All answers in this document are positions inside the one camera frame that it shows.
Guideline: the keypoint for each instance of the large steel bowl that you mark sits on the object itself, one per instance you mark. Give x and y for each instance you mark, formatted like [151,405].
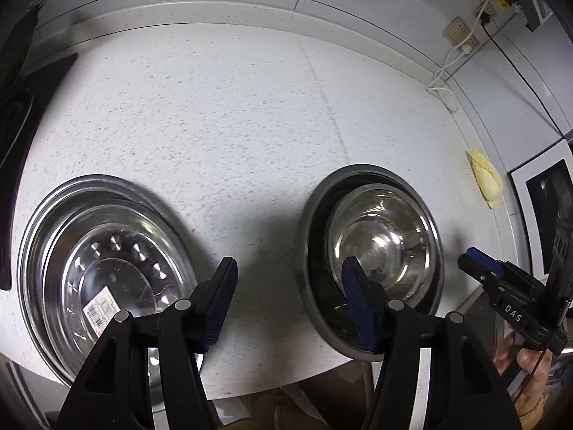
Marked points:
[325,301]

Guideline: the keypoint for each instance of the medium steel bowl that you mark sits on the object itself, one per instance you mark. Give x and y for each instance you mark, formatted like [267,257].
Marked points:
[390,235]

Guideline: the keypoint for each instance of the steel plate with sticker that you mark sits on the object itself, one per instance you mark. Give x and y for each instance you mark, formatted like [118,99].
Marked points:
[77,192]

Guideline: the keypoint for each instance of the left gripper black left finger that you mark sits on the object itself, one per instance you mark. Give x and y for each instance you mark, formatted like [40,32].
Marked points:
[188,328]

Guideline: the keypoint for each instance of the steel plate with label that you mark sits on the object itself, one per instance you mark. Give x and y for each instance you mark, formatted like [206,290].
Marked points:
[101,259]

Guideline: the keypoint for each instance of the wall socket upper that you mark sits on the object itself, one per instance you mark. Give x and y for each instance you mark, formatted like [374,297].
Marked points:
[485,11]

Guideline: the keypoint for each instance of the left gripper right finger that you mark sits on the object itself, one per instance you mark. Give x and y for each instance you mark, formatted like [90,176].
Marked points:
[392,329]

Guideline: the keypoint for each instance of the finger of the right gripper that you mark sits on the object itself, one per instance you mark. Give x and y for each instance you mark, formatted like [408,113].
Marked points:
[480,266]

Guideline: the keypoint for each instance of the napa cabbage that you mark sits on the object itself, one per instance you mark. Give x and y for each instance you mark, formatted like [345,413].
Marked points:
[487,178]

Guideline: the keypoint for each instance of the black wok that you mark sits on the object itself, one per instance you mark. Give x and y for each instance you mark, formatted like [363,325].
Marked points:
[16,98]

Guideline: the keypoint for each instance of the beige wall socket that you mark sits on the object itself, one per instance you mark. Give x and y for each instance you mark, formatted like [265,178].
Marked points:
[459,34]

